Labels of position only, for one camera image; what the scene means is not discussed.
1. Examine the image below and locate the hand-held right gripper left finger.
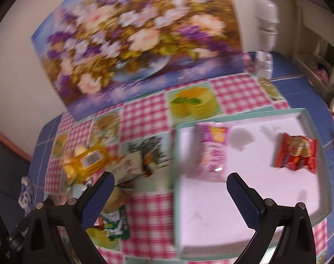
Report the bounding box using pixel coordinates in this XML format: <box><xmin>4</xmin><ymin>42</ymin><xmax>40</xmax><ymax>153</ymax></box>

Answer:
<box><xmin>24</xmin><ymin>171</ymin><xmax>115</xmax><ymax>264</ymax></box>

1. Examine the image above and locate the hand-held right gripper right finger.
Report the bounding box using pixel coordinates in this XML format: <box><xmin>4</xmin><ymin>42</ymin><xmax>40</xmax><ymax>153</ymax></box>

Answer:
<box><xmin>227</xmin><ymin>172</ymin><xmax>321</xmax><ymax>264</ymax></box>

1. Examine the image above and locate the orange snack packet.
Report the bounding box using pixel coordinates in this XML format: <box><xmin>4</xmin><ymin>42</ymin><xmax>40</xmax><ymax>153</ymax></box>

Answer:
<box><xmin>105</xmin><ymin>185</ymin><xmax>133</xmax><ymax>213</ymax></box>

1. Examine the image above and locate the green white snack packet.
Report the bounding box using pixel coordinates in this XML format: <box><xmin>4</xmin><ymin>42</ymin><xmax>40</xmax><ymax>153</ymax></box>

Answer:
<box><xmin>94</xmin><ymin>207</ymin><xmax>130</xmax><ymax>240</ymax></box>

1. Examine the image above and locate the tan snack packet with writing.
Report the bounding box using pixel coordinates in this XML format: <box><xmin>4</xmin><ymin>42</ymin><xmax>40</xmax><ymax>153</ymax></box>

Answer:
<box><xmin>108</xmin><ymin>152</ymin><xmax>145</xmax><ymax>183</ymax></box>

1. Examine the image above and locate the white tray with teal rim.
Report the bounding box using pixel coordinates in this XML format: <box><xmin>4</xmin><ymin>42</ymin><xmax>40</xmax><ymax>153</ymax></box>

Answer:
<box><xmin>173</xmin><ymin>108</ymin><xmax>332</xmax><ymax>259</ymax></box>

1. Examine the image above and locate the pink snack packet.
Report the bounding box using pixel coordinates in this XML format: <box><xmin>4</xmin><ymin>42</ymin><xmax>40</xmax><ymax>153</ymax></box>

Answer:
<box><xmin>187</xmin><ymin>121</ymin><xmax>231</xmax><ymax>183</ymax></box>

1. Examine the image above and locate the red snack packet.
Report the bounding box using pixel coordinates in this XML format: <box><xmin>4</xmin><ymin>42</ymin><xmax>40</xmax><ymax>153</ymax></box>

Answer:
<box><xmin>271</xmin><ymin>132</ymin><xmax>319</xmax><ymax>174</ymax></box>

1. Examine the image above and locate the yellow snack packet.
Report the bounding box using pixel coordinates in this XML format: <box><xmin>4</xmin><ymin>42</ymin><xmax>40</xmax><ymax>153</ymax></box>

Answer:
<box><xmin>71</xmin><ymin>143</ymin><xmax>110</xmax><ymax>182</ymax></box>

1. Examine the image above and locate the small yellow red packet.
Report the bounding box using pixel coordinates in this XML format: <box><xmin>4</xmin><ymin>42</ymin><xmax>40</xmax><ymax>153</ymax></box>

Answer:
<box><xmin>62</xmin><ymin>157</ymin><xmax>78</xmax><ymax>185</ymax></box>

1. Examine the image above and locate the blue white patterned cloth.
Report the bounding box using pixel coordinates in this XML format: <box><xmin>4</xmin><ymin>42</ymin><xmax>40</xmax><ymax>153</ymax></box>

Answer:
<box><xmin>18</xmin><ymin>176</ymin><xmax>34</xmax><ymax>218</ymax></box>

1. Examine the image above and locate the pink checked tablecloth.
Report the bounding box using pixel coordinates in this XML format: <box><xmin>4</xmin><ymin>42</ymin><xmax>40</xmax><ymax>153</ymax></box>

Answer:
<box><xmin>43</xmin><ymin>51</ymin><xmax>332</xmax><ymax>264</ymax></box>

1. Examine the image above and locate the small white box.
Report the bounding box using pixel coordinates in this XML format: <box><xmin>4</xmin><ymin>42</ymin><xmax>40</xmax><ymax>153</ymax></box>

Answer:
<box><xmin>253</xmin><ymin>50</ymin><xmax>274</xmax><ymax>80</ymax></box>

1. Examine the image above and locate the pink cloth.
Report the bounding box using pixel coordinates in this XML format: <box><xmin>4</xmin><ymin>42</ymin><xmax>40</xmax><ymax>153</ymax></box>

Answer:
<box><xmin>310</xmin><ymin>60</ymin><xmax>331</xmax><ymax>88</ymax></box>

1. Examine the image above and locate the floral painting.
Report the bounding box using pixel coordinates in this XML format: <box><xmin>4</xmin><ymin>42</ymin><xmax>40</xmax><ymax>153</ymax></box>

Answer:
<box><xmin>31</xmin><ymin>0</ymin><xmax>244</xmax><ymax>120</ymax></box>

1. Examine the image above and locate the white shelf unit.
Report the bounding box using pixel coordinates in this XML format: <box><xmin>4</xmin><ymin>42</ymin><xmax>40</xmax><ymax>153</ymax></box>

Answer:
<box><xmin>292</xmin><ymin>0</ymin><xmax>334</xmax><ymax>102</ymax></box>

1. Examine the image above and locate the white plastic bottle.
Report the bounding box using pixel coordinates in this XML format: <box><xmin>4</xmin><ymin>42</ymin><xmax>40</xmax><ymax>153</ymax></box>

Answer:
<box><xmin>253</xmin><ymin>0</ymin><xmax>280</xmax><ymax>51</ymax></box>

